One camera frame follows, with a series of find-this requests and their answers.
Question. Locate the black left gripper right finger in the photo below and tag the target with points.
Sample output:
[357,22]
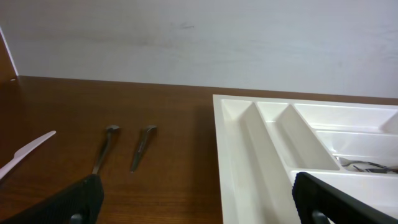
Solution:
[318,202]

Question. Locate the small steel teaspoon right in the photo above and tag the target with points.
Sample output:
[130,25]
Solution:
[144,137]

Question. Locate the white plastic knife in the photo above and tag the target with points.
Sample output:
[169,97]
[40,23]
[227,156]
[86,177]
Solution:
[24,151]

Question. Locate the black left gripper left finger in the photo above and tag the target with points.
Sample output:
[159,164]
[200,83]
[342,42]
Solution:
[78,203]

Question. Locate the white plastic cutlery tray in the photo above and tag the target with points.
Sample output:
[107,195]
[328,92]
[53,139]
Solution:
[263,143]

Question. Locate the small steel teaspoon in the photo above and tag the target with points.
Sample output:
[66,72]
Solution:
[144,137]
[110,130]

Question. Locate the steel fork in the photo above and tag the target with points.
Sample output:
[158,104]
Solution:
[346,162]
[377,170]

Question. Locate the small steel teaspoon left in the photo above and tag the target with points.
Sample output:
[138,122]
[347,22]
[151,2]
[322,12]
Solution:
[110,130]

